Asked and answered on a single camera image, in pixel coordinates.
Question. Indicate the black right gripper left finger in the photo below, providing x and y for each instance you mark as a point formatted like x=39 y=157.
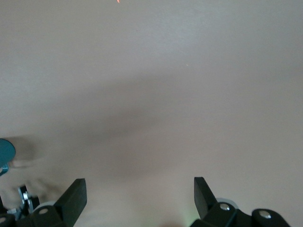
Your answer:
x=68 y=208

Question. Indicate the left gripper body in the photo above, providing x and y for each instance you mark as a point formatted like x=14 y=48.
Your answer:
x=34 y=201

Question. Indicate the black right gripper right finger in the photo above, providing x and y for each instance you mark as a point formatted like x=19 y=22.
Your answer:
x=208 y=208

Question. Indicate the dark teal cup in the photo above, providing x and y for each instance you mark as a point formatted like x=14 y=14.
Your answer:
x=6 y=151

